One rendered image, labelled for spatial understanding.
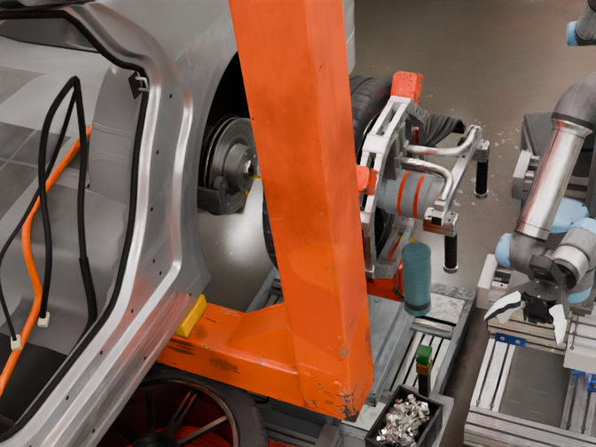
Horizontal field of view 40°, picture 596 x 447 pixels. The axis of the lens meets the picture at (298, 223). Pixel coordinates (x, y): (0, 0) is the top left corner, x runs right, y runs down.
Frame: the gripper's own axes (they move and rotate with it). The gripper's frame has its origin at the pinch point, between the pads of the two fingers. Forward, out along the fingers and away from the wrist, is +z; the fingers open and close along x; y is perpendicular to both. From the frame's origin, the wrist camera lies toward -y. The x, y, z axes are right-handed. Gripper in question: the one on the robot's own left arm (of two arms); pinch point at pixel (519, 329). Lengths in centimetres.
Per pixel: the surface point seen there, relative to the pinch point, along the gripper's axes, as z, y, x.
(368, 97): -61, -4, 75
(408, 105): -69, 3, 67
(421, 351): -25, 52, 44
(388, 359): -50, 99, 80
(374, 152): -48, 5, 66
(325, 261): -1.6, 0.4, 48.0
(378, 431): -3, 65, 47
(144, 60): -11, -39, 101
